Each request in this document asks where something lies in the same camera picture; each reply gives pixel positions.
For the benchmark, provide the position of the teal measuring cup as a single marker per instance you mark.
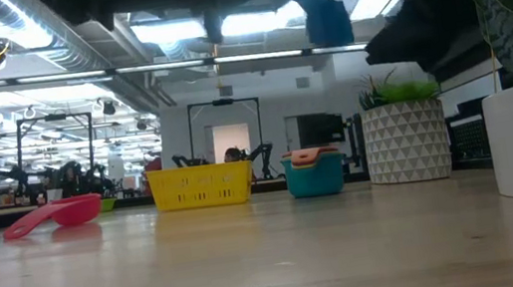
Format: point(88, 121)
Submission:
point(314, 180)

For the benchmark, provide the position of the yellow plastic basket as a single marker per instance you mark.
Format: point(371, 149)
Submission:
point(192, 188)

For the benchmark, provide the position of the black perforated panel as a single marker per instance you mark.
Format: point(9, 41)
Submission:
point(470, 141)

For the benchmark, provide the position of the black monitor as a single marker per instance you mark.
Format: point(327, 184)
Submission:
point(320, 129)

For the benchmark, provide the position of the green measuring cup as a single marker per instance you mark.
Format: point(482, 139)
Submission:
point(108, 205)

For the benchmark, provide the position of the background black robot arm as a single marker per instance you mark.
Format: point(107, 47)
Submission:
point(265, 152)
point(186, 161)
point(14, 175)
point(72, 172)

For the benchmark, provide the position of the light blue measuring cup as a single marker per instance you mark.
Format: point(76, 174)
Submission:
point(327, 20)

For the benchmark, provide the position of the succulent in patterned white pot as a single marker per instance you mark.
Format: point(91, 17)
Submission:
point(405, 143)

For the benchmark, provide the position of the red measuring cup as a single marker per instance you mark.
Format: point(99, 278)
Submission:
point(75, 211)

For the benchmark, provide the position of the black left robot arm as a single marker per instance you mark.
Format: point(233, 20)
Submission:
point(76, 3)

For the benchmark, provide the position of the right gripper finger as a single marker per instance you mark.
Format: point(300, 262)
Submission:
point(403, 44)

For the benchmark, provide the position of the orange measuring cup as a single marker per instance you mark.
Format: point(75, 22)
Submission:
point(306, 157)

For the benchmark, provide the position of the person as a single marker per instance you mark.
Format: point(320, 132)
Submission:
point(233, 155)

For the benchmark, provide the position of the background black station frame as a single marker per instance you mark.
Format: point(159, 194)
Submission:
point(222, 102)
point(54, 117)

